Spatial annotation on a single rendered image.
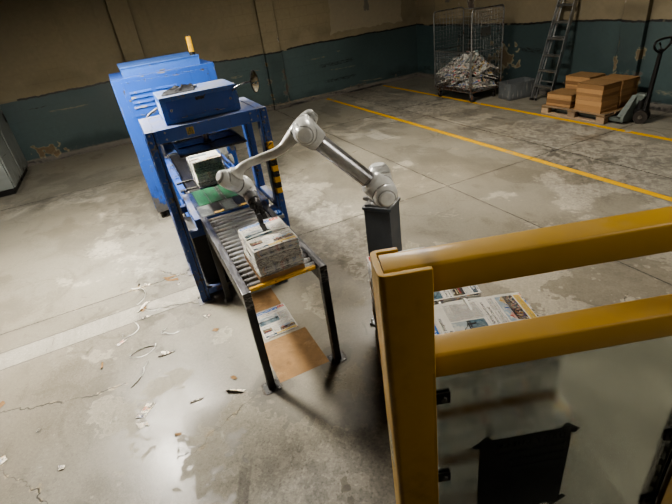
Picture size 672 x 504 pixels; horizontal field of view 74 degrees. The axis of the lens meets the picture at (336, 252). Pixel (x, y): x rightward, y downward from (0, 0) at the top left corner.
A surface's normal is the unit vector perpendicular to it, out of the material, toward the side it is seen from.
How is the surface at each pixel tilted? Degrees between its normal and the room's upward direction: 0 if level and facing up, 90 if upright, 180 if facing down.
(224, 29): 90
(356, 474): 0
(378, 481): 0
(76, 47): 90
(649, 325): 90
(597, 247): 90
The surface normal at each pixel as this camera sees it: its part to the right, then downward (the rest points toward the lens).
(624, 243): 0.11, 0.48
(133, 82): 0.43, 0.40
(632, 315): -0.13, -0.86
